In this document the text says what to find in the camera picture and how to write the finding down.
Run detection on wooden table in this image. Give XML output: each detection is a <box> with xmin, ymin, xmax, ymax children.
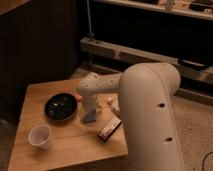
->
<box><xmin>8</xmin><ymin>79</ymin><xmax>127</xmax><ymax>171</ymax></box>

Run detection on white paper cup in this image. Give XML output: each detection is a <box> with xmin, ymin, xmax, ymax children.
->
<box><xmin>28</xmin><ymin>124</ymin><xmax>52</xmax><ymax>149</ymax></box>

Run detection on black ceramic bowl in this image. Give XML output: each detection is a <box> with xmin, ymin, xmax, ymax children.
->
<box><xmin>44</xmin><ymin>93</ymin><xmax>78</xmax><ymax>121</ymax></box>

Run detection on metal vertical pole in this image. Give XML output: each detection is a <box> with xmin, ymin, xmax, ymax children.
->
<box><xmin>86</xmin><ymin>0</ymin><xmax>94</xmax><ymax>40</ymax></box>

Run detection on dark rectangular snack box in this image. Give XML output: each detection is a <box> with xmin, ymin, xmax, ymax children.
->
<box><xmin>97</xmin><ymin>117</ymin><xmax>121</xmax><ymax>142</ymax></box>

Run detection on grey metal shelf beam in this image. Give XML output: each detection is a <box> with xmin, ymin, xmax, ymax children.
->
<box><xmin>80</xmin><ymin>37</ymin><xmax>213</xmax><ymax>85</ymax></box>

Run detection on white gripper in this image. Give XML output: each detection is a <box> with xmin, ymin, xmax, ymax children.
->
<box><xmin>79</xmin><ymin>94</ymin><xmax>100</xmax><ymax>124</ymax></box>

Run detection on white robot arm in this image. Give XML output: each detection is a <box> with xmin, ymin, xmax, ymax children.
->
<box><xmin>77</xmin><ymin>62</ymin><xmax>185</xmax><ymax>171</ymax></box>

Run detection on black object on beam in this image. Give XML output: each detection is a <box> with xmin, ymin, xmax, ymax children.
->
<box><xmin>177</xmin><ymin>59</ymin><xmax>209</xmax><ymax>70</ymax></box>

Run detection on upper wooden shelf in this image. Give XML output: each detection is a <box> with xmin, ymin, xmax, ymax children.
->
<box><xmin>93</xmin><ymin>0</ymin><xmax>213</xmax><ymax>21</ymax></box>

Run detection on orange carrot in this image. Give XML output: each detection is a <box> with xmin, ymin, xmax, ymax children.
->
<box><xmin>76</xmin><ymin>95</ymin><xmax>83</xmax><ymax>101</ymax></box>

